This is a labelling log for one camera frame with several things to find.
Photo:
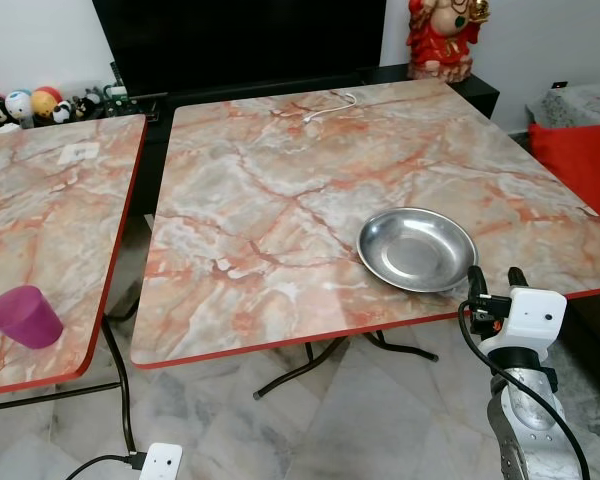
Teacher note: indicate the small panda plush toy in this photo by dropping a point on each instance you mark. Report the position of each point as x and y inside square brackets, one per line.
[63, 111]

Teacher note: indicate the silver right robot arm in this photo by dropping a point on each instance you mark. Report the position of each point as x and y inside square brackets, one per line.
[521, 412]

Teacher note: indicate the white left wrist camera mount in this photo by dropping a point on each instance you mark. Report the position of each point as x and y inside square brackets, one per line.
[161, 462]

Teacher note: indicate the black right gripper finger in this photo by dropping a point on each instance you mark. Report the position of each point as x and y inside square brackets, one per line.
[517, 278]
[476, 282]

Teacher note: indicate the red cushion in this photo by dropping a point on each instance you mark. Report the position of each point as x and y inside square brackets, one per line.
[580, 165]

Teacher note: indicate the red laughing buddha figurine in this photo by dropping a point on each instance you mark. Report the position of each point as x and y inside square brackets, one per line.
[442, 40]

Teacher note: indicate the yellow and red plush ball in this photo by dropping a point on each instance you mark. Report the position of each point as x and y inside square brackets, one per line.
[45, 101]

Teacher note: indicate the white sticker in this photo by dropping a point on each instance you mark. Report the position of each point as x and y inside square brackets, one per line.
[80, 152]

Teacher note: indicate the narrow marble folding table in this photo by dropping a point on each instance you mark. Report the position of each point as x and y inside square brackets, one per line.
[40, 220]

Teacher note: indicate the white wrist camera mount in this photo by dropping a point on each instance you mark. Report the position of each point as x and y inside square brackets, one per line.
[530, 315]
[161, 462]

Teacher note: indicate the large marble folding table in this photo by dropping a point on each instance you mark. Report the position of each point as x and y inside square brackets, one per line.
[280, 210]

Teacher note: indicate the white and blue plush toy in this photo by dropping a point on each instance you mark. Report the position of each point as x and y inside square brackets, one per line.
[19, 105]

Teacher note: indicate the grey patterned cushion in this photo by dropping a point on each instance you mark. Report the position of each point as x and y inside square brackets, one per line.
[580, 105]

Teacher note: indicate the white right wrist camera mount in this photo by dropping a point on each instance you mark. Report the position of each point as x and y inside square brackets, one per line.
[530, 315]

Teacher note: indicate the black television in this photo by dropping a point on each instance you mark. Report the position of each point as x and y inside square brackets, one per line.
[240, 40]

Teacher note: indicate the purple plastic cup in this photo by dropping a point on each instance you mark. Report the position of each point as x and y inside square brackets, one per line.
[22, 317]

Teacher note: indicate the black plush toy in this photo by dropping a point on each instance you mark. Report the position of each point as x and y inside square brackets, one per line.
[88, 105]

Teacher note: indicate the round stainless steel plate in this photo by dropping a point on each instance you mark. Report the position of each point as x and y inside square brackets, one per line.
[417, 250]

